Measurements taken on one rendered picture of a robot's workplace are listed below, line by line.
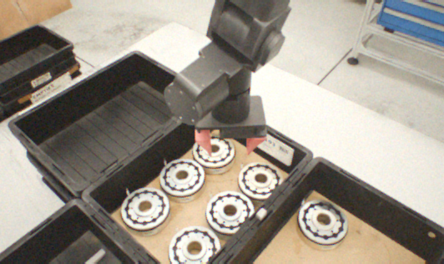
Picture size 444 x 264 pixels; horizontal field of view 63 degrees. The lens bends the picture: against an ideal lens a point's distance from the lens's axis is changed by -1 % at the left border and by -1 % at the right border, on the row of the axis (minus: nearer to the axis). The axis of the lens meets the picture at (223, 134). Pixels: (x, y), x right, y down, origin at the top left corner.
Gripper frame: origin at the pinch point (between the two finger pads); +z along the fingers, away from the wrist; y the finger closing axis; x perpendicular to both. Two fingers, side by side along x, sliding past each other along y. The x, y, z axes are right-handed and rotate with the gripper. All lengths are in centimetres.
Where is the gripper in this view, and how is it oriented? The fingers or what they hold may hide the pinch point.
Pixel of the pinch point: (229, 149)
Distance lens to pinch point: 61.8
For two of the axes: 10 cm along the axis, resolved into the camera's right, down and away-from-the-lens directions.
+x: -0.6, -7.4, 6.8
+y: 10.0, -0.4, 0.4
